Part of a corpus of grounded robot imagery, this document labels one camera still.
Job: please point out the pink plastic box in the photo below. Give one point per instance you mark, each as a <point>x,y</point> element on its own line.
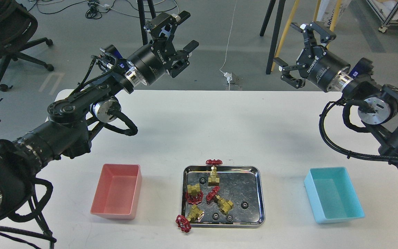
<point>117,192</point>

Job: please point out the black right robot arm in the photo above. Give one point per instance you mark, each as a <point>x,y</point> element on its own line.
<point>367,106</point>

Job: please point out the yellow wooden easel legs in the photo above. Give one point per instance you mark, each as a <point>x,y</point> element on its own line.
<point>287,25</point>

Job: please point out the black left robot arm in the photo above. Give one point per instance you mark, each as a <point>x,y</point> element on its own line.
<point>74,122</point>

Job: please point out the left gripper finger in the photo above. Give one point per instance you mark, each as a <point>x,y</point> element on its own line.
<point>179,61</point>
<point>164,24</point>

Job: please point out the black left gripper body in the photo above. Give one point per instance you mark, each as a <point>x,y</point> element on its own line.
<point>148,63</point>

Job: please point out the white cardboard box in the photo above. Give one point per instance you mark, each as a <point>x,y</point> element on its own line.
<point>327,8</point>

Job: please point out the shiny metal tray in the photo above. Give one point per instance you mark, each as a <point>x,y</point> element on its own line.
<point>238,184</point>

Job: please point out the brass valve red handle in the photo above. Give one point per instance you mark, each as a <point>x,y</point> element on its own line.
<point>224,205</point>
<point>184,222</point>
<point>194,195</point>
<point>213,179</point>

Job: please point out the aluminium frame cart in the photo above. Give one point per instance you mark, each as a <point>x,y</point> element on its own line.
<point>386,11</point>

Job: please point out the blue plastic box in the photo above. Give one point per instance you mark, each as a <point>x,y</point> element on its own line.
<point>332,196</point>

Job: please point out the black office chair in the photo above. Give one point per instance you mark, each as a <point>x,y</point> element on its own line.
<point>17,26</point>

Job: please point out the brass valve top red handle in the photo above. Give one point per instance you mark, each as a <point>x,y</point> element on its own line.
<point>213,179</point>

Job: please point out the brass valve bottom red handle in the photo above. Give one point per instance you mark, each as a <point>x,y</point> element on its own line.
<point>184,222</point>

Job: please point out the black tripod stand right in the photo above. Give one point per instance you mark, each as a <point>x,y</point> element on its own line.
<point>277,26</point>

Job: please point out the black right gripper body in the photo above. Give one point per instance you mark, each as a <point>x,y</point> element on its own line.
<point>321,66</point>

